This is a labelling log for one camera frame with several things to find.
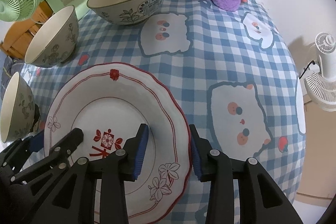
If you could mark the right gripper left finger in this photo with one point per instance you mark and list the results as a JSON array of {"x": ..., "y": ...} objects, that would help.
[{"x": 72, "y": 198}]

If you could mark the white plate red pattern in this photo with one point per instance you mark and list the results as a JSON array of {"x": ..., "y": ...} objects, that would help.
[{"x": 109, "y": 102}]

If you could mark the wooden bed headboard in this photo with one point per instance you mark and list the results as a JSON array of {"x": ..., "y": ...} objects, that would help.
[{"x": 21, "y": 33}]

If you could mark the blue checkered tablecloth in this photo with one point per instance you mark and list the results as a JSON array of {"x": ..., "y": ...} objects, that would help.
[{"x": 239, "y": 47}]

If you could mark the grey plaid pillow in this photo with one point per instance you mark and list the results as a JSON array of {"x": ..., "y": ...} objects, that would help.
[{"x": 9, "y": 67}]

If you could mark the white floor fan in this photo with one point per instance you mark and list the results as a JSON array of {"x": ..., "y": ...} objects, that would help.
[{"x": 320, "y": 86}]

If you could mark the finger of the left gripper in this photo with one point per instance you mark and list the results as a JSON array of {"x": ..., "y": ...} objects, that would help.
[{"x": 35, "y": 143}]

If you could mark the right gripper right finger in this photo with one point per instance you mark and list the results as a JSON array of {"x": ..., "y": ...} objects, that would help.
[{"x": 260, "y": 199}]

